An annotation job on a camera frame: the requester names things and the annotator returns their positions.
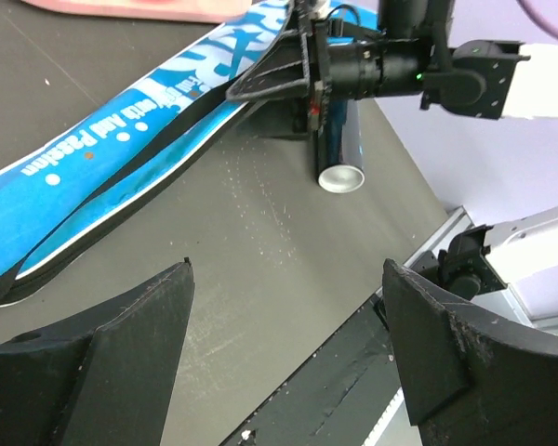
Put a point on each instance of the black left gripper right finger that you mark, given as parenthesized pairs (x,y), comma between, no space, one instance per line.
(469,375)

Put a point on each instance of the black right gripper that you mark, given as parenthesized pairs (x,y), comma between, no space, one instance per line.
(289,72)

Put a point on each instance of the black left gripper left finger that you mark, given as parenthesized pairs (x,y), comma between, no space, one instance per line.
(103,376)

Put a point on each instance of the black shuttlecock tube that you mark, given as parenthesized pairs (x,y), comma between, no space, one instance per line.
(340,167)

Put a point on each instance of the blue sport racket bag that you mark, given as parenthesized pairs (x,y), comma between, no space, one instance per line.
(62,198)

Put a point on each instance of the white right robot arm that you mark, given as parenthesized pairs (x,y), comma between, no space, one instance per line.
(408,54)

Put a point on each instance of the pink three-tier shelf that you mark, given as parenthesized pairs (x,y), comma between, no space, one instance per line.
(200,11)

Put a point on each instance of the grey slotted cable duct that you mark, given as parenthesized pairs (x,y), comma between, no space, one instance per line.
(389,413)

